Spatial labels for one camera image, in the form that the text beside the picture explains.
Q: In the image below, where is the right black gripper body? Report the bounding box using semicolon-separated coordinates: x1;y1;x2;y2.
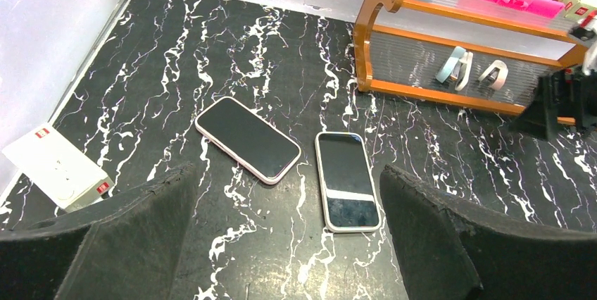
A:
558;66;596;132

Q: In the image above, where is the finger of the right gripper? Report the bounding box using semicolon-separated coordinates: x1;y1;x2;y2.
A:
508;73;565;141

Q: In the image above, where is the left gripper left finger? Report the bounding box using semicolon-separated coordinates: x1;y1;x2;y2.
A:
1;162;199;299

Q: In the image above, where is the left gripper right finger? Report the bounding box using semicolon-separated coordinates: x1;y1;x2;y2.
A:
379;165;596;299

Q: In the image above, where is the pink white stapler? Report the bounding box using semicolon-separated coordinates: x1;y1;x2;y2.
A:
477;60;508;91

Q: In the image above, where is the white cardboard box on shelf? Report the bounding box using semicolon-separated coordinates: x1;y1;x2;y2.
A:
560;0;596;21

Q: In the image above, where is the orange wooden shelf rack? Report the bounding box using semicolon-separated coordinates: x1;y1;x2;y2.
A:
353;0;587;115

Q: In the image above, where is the blue grey stapler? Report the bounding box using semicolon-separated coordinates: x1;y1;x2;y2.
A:
435;46;474;92

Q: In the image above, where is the white box with red label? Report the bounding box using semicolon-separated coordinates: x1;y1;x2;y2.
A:
2;123;115;213

